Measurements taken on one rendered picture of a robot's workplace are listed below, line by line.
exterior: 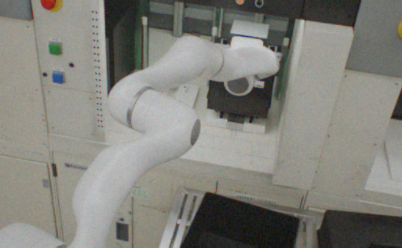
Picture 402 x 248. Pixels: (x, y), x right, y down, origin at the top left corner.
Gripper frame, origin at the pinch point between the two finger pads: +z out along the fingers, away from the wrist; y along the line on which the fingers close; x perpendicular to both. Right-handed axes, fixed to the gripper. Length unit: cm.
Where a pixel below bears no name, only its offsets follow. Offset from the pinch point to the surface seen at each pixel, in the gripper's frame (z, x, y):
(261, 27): 2.4, 2.7, 3.8
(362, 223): -44, -33, 42
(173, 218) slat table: -47, -43, -13
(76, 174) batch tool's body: -30, -48, -52
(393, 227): -44, -33, 51
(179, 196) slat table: -37, -43, -14
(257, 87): -10.3, -13.1, 5.5
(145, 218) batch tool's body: -30, -64, -27
